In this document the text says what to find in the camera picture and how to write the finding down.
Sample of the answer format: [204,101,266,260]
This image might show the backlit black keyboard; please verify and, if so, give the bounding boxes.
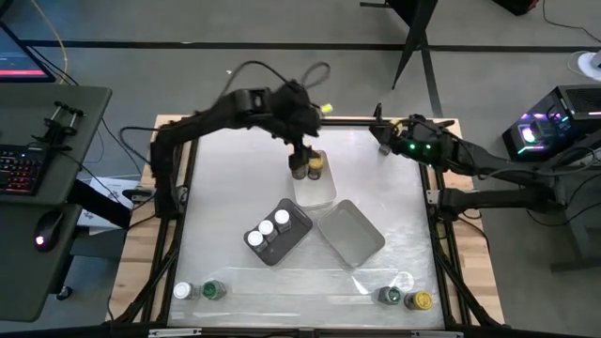
[0,144,49,197]

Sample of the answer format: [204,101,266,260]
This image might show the black rectangular box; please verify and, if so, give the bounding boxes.
[69,179,133,230]

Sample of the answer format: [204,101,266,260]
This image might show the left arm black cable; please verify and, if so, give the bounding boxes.
[218,59,332,107]

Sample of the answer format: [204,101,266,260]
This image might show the black table frame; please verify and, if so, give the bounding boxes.
[110,115,504,332]

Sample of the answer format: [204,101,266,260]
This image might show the white plastic bin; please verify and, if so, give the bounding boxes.
[290,148,338,209]

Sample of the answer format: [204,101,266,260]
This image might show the black computer with lights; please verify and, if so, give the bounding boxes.
[501,84,601,164]

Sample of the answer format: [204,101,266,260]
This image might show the white paper booklet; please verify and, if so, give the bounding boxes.
[77,176,142,236]

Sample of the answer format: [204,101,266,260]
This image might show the black clamp stand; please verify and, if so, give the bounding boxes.
[31,100,86,152]

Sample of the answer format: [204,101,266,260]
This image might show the light grey plastic bin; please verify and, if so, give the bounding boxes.
[317,199,387,269]

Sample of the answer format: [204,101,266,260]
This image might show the black floor cable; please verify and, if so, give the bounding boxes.
[542,0,601,44]

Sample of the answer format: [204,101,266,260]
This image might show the dark grey computer desk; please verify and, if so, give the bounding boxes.
[516,133,601,274]

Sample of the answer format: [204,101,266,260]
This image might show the white round device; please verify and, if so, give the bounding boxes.
[566,49,601,84]

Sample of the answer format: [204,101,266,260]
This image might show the black computer mouse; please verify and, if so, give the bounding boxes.
[32,209,66,254]

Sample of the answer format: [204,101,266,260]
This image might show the yellow spice jar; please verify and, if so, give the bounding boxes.
[289,159,310,181]
[403,289,434,312]
[307,150,326,182]

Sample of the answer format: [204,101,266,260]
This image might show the white-cap clear spice jar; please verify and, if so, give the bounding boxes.
[273,208,293,234]
[172,281,202,301]
[246,229,269,254]
[257,219,279,243]

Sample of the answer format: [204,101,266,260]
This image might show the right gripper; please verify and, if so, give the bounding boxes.
[369,115,445,166]

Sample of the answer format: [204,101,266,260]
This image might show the yellow hanging cable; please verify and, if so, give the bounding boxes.
[30,0,69,85]

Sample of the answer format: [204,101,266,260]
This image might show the black case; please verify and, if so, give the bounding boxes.
[491,0,541,17]

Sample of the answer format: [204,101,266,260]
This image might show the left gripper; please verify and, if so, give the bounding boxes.
[274,82,324,169]

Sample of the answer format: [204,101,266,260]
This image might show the dark translucent plastic bin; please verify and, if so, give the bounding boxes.
[242,197,315,268]

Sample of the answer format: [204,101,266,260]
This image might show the computer monitor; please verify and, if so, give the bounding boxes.
[0,22,57,85]

